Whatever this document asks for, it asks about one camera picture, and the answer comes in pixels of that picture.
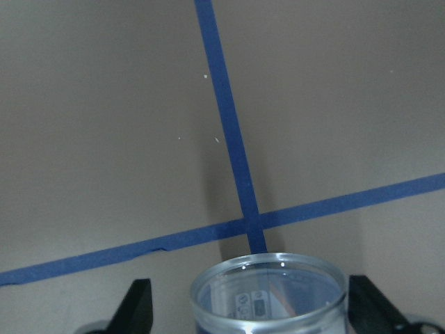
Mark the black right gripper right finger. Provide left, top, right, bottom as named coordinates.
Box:
left=348, top=275, right=410, bottom=334

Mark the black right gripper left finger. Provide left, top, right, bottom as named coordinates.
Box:
left=104, top=278, right=154, bottom=334

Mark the clear tennis ball can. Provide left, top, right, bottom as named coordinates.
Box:
left=191, top=253, right=348, bottom=333

